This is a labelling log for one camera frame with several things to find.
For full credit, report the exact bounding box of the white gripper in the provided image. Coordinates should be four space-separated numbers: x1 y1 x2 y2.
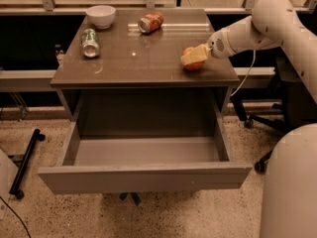
181 28 236 65

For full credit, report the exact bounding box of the red apple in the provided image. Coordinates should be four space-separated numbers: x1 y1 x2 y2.
182 47 204 70

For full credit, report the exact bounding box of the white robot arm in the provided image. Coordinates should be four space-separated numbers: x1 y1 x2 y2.
181 0 317 238

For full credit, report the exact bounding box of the grey cabinet with counter top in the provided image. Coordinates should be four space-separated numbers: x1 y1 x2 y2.
50 7 241 121

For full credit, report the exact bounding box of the open grey top drawer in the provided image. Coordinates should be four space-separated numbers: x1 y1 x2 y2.
39 88 252 193

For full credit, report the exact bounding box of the orange soda can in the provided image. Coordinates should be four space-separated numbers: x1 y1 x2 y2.
138 11 163 34

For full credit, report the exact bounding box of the white bowl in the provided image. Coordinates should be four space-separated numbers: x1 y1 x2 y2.
86 5 116 29

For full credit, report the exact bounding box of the green soda can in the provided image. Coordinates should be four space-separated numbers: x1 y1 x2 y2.
81 29 101 59

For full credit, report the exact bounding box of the black office chair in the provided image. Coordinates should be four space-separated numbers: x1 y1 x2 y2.
230 55 317 175

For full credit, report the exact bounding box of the black wheeled stand leg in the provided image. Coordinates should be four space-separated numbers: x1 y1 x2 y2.
9 129 46 199

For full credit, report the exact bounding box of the white cable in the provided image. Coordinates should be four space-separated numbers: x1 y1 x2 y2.
230 49 258 98

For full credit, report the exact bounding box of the black floor cable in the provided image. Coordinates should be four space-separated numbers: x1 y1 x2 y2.
0 197 31 238

